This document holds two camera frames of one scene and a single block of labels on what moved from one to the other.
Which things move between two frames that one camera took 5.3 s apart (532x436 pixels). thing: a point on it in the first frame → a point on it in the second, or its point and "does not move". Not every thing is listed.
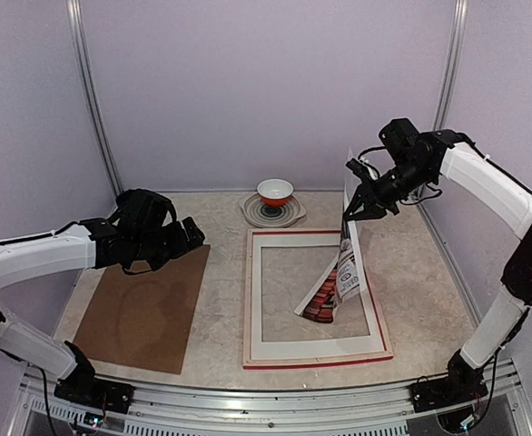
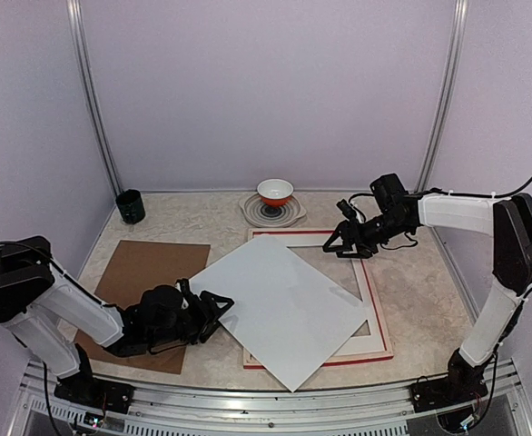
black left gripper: x=182 y=245 → x=211 y=311
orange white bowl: x=275 y=192 does not move
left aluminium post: x=75 y=14 does not move
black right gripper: x=372 y=210 → x=366 y=250
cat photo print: x=344 y=283 → x=281 y=312
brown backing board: x=143 y=320 does not move
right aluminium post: x=459 y=22 does not move
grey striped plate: x=265 y=216 does not move
